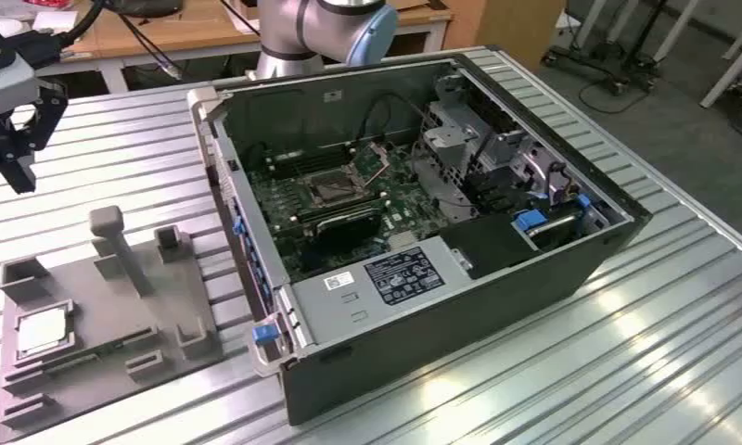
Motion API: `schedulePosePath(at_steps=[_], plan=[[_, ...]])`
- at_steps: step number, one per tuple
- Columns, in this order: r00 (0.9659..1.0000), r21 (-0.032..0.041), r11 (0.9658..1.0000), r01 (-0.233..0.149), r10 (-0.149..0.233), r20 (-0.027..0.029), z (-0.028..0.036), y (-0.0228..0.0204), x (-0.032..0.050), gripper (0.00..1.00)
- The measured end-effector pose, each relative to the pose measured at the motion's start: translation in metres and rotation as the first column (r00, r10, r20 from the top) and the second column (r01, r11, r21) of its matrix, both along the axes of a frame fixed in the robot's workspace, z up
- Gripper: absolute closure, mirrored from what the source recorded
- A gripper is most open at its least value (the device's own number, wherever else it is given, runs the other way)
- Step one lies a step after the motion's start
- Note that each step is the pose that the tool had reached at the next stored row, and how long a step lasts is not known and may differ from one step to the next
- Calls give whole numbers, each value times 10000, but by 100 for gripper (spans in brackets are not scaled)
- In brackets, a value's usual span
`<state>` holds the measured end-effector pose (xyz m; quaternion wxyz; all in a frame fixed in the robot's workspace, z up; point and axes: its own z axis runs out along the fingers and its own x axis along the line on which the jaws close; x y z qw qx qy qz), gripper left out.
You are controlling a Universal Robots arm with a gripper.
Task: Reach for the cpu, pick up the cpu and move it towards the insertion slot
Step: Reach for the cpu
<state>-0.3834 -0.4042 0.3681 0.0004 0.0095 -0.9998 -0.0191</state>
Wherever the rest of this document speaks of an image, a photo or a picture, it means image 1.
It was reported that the silver CPU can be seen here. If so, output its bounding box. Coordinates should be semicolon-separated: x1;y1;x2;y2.
14;308;75;361

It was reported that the CPU socket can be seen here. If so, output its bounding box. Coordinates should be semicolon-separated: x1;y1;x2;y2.
305;169;376;208

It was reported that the small white box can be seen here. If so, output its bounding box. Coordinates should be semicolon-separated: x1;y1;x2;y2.
33;8;79;32

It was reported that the wooden desk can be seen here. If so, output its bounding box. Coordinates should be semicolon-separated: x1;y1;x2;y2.
33;0;456;94

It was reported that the grey parts rack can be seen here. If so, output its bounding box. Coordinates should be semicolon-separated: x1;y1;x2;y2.
0;206;225;442

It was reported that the green RAM stick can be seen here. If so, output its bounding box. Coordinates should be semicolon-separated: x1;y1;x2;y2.
39;332;160;373

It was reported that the black graphics card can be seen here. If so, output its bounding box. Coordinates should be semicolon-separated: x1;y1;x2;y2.
272;203;388;273

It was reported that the metal socket cover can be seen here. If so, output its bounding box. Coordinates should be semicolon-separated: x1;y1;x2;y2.
344;140;404;187

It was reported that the silver power supply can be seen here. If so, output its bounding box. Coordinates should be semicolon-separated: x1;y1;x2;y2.
281;235;472;350

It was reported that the green motherboard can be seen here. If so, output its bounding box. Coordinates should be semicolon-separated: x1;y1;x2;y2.
245;142;447;280

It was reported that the silver metal drive cage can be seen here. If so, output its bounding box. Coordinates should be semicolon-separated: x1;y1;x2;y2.
417;99;491;159

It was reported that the black disk bay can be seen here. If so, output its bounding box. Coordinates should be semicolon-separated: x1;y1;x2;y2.
437;214;543;280

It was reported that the open black PC case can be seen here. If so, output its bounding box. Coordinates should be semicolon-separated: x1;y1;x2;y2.
186;44;654;427

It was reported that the blue disk carrier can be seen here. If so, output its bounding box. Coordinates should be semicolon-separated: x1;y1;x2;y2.
510;209;547;238

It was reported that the wooden cabinet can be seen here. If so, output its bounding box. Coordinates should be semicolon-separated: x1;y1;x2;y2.
449;0;564;73

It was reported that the black wheeled stand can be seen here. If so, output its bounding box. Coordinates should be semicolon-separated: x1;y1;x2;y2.
542;0;664;97

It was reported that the white table leg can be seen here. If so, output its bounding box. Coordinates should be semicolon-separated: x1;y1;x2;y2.
698;0;742;110

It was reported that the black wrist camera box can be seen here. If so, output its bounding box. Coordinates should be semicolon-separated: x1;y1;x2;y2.
10;30;61;71

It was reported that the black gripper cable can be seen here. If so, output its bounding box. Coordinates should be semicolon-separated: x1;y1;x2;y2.
51;0;109;50

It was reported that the black cable with metal plug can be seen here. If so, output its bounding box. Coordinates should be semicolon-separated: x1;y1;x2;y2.
120;13;184;83

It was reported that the black looped wire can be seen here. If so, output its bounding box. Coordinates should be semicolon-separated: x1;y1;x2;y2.
353;92;429;146

